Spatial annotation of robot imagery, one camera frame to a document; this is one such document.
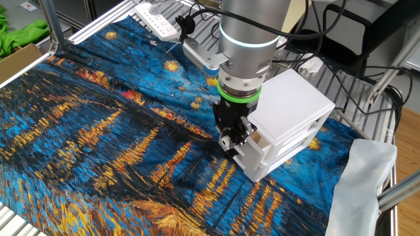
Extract starry night painted tablecloth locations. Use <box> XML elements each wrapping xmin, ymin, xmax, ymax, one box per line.
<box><xmin>0</xmin><ymin>16</ymin><xmax>362</xmax><ymax>236</ymax></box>

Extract black table cables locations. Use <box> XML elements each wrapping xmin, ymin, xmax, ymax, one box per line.
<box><xmin>288</xmin><ymin>49</ymin><xmax>414</xmax><ymax>115</ymax></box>

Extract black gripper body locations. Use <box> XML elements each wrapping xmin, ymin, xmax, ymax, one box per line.
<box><xmin>211</xmin><ymin>97</ymin><xmax>259</xmax><ymax>134</ymax></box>

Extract aluminium frame strut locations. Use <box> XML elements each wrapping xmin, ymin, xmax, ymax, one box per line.
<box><xmin>367</xmin><ymin>29</ymin><xmax>420</xmax><ymax>106</ymax></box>
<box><xmin>39</xmin><ymin>0</ymin><xmax>75</xmax><ymax>56</ymax></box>
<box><xmin>377</xmin><ymin>170</ymin><xmax>420</xmax><ymax>212</ymax></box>

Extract white power strip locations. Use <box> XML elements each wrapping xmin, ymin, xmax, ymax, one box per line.
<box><xmin>135</xmin><ymin>2</ymin><xmax>180</xmax><ymax>43</ymax></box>

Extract beige cardboard sheet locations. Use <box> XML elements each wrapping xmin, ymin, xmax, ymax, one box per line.
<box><xmin>281</xmin><ymin>0</ymin><xmax>314</xmax><ymax>34</ymax></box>

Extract black cable coil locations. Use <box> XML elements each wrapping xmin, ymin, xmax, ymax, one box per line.
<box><xmin>209</xmin><ymin>20</ymin><xmax>222</xmax><ymax>41</ymax></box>

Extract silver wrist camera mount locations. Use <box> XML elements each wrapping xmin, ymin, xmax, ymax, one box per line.
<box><xmin>182</xmin><ymin>36</ymin><xmax>230</xmax><ymax>77</ymax></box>

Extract cardboard box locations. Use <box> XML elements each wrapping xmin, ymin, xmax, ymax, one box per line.
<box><xmin>0</xmin><ymin>42</ymin><xmax>43</xmax><ymax>85</ymax></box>

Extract white plastic box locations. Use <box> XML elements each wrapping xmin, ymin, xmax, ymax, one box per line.
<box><xmin>220</xmin><ymin>130</ymin><xmax>264</xmax><ymax>174</ymax></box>

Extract light grey cloth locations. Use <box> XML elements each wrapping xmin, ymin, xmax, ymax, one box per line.
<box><xmin>325</xmin><ymin>138</ymin><xmax>398</xmax><ymax>236</ymax></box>

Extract white closed drawer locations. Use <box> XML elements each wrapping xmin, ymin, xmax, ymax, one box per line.
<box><xmin>249</xmin><ymin>130</ymin><xmax>320</xmax><ymax>183</ymax></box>

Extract white plastic drawer cabinet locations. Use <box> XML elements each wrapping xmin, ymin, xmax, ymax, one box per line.
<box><xmin>244</xmin><ymin>68</ymin><xmax>336</xmax><ymax>183</ymax></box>

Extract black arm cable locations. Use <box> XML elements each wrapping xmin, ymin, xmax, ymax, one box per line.
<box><xmin>175</xmin><ymin>0</ymin><xmax>348</xmax><ymax>65</ymax></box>

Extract black office chair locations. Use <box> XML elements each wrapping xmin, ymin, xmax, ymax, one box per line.
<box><xmin>288</xmin><ymin>0</ymin><xmax>420</xmax><ymax>75</ymax></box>

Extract green cloth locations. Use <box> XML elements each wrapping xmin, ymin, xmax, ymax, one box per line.
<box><xmin>0</xmin><ymin>5</ymin><xmax>50</xmax><ymax>60</ymax></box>

